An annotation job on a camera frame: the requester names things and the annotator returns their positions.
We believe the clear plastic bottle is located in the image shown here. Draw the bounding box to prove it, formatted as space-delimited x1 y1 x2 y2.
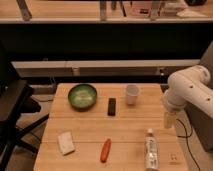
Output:
145 128 159 171

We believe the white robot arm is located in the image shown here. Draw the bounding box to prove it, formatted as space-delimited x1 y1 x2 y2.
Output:
162 65 213 129

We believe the green ceramic bowl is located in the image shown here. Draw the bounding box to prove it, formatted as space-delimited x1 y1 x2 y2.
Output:
68 84 97 110

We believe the grey panel right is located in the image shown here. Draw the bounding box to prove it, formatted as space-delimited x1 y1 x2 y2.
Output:
185 41 213 153

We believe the white paper cup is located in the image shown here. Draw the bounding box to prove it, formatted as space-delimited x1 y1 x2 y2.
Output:
125 84 140 105

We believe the black rectangular remote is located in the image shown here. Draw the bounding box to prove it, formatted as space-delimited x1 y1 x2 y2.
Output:
108 98 116 116

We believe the orange carrot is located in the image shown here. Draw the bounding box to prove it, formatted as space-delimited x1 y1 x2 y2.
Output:
100 139 111 162

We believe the white sponge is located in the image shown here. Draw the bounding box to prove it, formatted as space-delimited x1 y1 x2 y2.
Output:
58 132 75 155

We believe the black chair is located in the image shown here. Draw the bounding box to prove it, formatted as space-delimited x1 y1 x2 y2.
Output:
0 42 49 171

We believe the black cable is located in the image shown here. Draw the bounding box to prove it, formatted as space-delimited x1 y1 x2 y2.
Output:
175 118 202 171

